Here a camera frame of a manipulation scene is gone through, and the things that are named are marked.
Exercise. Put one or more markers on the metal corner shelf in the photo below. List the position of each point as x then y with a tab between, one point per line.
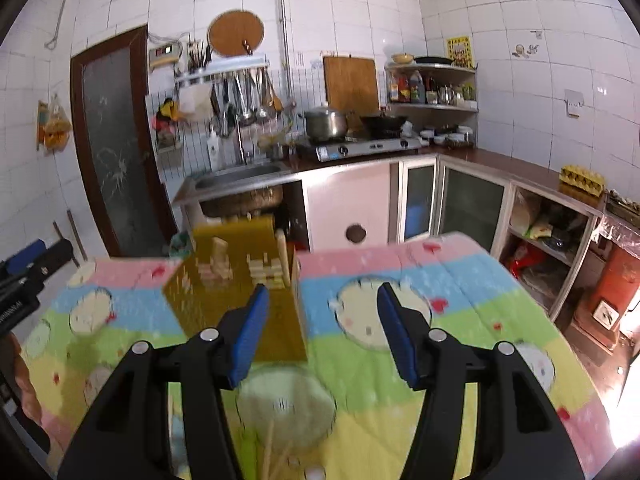
435	107

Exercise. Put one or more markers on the metal chopstick caddy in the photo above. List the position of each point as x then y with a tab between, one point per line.
198	60

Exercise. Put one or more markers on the yellow utensil holder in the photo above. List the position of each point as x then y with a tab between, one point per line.
287	325

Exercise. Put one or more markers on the yellow wall poster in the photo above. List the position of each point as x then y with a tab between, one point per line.
459	51

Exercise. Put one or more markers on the yellow snack bag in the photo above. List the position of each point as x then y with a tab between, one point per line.
539	231

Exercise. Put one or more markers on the printed blanket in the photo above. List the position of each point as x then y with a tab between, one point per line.
350	390

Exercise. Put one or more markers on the group of small bowls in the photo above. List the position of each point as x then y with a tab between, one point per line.
447	137

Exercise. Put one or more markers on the hanging orange bag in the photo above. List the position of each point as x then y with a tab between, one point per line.
55	127

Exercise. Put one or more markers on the wooden cutting board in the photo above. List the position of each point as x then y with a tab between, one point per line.
350	82

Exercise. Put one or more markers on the kitchen cabinet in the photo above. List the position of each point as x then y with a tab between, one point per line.
345	200

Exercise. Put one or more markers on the green plastic bag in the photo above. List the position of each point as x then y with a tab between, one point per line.
180	244

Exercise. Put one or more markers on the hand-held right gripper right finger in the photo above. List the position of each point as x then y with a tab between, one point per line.
397	340

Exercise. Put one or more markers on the white hanging cloth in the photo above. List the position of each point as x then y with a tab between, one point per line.
195	102

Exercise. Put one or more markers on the steel gas stove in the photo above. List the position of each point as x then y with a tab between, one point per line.
360	149

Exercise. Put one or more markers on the black wok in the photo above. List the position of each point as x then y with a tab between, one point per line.
382	124

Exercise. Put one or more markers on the round bamboo lid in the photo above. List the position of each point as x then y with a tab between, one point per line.
235	32

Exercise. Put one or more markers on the wall stickers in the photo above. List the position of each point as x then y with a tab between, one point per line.
520	51

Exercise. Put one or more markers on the colourful dish cloths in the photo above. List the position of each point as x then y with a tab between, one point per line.
166	112

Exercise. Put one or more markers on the steel sink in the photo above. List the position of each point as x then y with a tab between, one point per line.
235	175

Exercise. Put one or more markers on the leaning wooden sticks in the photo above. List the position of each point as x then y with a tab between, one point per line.
75	240

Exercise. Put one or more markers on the dark sauce bottle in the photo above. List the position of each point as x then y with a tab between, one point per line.
417	89

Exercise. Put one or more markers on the white soap bottle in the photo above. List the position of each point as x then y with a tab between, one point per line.
214	150

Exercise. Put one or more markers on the black frying pan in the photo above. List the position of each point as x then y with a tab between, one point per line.
434	60

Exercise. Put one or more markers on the red plastic bag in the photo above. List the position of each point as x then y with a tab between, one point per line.
525	262

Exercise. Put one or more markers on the yellow bowl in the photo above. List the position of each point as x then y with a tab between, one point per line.
402	58

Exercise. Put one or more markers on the small metal cup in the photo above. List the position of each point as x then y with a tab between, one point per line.
280	151

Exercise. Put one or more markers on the white wall pipe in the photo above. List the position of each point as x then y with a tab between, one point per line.
285	30

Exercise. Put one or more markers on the yellow egg tray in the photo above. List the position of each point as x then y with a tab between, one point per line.
582	179

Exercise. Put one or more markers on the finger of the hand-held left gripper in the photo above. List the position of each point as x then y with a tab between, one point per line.
57	257
22	257

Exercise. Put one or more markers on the row of hanging metal utensils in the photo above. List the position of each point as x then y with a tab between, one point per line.
247	100

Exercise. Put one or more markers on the metal faucet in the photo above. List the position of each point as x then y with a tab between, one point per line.
239	135

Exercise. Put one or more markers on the brown frosted glass door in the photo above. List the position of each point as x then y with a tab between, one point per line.
115	135

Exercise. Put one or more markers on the white wall meter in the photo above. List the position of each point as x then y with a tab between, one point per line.
164	55

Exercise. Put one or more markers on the steel pot with lid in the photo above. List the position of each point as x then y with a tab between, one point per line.
325	122

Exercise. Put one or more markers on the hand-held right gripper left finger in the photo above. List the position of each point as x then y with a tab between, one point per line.
248	340

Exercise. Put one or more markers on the metal wall rack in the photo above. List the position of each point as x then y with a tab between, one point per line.
225	67

